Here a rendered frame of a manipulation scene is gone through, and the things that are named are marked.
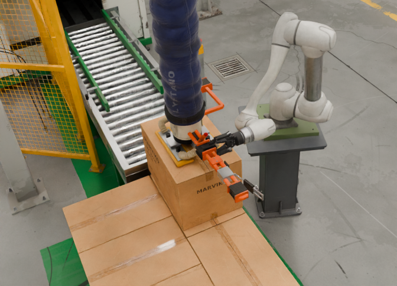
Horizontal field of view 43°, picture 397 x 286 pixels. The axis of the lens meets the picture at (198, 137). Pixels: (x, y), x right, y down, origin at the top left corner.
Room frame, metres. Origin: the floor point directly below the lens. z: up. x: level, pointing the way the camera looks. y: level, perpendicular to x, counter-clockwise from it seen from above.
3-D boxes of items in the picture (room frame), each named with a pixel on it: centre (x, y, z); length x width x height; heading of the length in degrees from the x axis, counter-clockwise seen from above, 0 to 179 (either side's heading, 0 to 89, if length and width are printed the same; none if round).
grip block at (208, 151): (2.00, -0.04, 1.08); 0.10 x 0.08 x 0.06; 113
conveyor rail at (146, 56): (3.75, 0.33, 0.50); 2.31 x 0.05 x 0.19; 22
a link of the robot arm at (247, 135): (2.08, -0.26, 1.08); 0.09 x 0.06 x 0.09; 23
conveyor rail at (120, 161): (3.51, 0.93, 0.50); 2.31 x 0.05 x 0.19; 22
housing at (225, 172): (1.80, -0.12, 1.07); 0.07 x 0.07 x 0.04; 23
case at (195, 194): (2.25, 0.06, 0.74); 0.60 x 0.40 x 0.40; 21
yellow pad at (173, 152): (2.19, 0.15, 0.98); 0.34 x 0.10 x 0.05; 23
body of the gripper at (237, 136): (2.05, -0.19, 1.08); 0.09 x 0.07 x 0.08; 113
